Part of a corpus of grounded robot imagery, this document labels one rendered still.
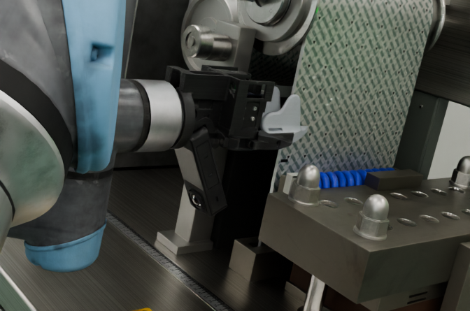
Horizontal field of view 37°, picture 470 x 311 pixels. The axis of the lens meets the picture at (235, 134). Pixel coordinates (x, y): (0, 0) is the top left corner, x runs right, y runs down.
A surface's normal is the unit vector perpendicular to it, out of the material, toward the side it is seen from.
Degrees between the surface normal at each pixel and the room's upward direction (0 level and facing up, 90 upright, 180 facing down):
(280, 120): 90
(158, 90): 30
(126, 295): 0
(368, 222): 90
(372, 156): 90
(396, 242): 0
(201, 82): 90
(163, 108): 61
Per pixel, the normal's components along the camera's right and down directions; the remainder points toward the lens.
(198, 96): 0.61, 0.31
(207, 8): -0.77, 0.01
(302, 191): -0.36, 0.17
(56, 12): 0.08, -0.06
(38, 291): 0.19, -0.95
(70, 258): 0.36, 0.35
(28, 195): 0.65, 0.63
